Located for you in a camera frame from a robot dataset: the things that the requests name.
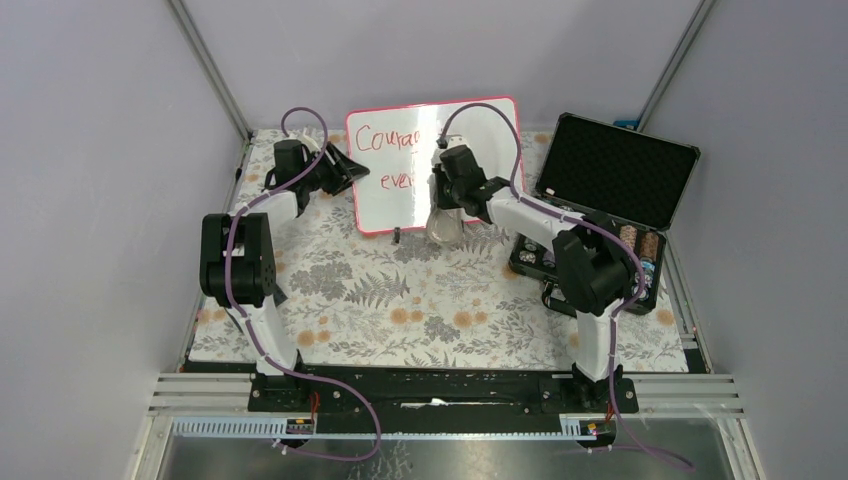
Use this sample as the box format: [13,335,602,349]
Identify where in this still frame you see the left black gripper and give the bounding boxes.
[299,142,368,196]

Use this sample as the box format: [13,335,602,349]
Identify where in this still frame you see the grey wiping cloth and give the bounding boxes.
[425,204,464,246]

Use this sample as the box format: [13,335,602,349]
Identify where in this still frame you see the pink framed whiteboard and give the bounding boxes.
[346,96,519,234]

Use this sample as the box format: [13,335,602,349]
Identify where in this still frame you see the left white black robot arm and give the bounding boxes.
[199,136,370,411]

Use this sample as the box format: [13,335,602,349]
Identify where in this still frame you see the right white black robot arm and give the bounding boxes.
[430,140,646,412]

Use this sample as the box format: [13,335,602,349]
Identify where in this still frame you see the floral tablecloth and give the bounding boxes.
[188,129,690,372]

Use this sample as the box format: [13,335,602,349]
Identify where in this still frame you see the black poker chip case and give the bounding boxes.
[535,113,701,315]

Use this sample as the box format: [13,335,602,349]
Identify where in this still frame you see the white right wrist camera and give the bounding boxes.
[437,135,468,150]

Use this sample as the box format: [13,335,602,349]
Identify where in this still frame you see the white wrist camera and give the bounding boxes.
[297,132,325,154]
[437,135,468,150]

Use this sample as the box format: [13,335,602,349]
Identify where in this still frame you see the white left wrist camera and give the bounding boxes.
[297,132,325,154]

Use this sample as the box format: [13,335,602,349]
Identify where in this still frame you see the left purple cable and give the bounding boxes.
[225,107,384,463]

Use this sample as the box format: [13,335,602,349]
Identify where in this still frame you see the purple cable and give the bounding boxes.
[437,102,697,475]
[225,107,384,463]

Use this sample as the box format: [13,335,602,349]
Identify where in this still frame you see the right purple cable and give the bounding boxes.
[437,102,697,475]

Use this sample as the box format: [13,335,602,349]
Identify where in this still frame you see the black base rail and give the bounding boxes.
[248,364,639,435]

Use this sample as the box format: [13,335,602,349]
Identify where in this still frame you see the aluminium frame front rails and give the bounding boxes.
[149,371,744,440]

